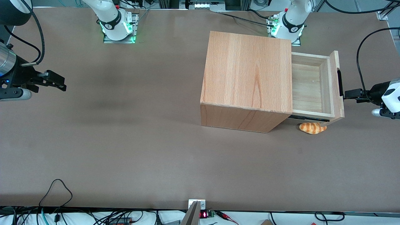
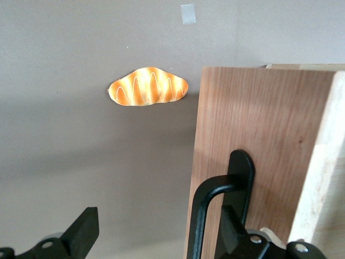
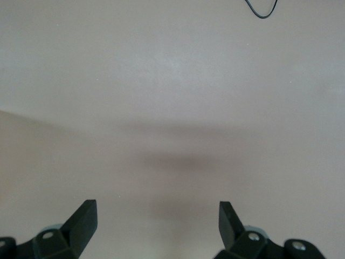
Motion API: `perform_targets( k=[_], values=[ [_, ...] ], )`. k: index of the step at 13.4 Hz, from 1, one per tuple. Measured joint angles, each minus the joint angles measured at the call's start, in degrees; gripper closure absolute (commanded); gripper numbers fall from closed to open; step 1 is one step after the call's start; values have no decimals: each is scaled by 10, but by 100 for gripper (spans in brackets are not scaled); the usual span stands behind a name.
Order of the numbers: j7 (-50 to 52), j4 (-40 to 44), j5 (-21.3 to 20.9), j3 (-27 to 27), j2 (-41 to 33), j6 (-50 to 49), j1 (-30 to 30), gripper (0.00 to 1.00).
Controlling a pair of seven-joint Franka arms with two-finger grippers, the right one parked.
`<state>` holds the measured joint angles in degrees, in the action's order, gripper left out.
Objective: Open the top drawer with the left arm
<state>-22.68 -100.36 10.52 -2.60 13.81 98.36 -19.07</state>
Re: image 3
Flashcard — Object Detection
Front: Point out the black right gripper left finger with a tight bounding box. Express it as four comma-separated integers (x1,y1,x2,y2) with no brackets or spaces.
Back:
0,199,98,259

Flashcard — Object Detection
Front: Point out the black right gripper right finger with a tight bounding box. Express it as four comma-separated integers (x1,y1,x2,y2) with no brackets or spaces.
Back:
213,201,327,259

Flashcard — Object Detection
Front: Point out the black looped cable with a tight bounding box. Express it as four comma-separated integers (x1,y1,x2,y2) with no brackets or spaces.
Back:
244,0,279,19

